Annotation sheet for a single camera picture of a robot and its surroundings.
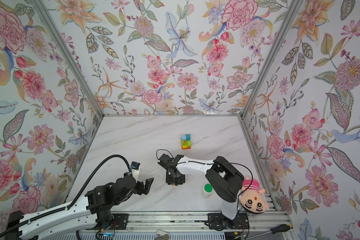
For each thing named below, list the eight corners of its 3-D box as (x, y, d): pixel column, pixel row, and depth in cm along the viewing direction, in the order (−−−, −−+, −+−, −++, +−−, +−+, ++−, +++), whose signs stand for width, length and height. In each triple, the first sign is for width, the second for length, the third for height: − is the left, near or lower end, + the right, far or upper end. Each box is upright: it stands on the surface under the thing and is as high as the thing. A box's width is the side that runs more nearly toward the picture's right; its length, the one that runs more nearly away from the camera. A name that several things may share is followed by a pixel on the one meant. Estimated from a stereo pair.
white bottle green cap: (202, 198, 84) (204, 191, 76) (201, 190, 87) (203, 183, 78) (210, 198, 84) (213, 191, 76) (209, 190, 87) (212, 183, 78)
